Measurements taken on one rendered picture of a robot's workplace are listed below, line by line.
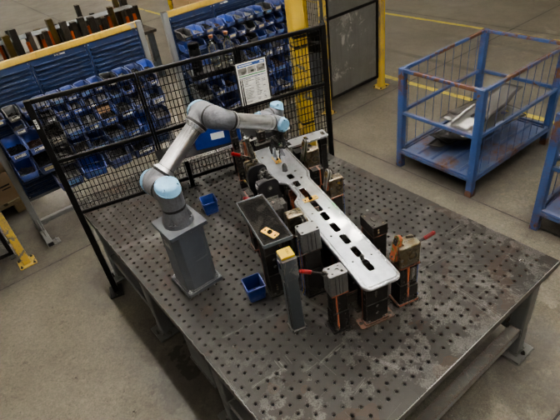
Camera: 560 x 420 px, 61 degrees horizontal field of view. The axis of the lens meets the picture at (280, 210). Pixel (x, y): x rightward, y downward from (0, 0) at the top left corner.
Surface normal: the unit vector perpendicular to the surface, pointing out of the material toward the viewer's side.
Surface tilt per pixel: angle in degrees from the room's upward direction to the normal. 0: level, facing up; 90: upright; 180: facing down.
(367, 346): 0
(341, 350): 0
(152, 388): 0
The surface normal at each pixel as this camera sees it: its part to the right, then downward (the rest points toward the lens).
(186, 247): 0.62, 0.40
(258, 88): 0.39, 0.51
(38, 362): -0.13, -0.80
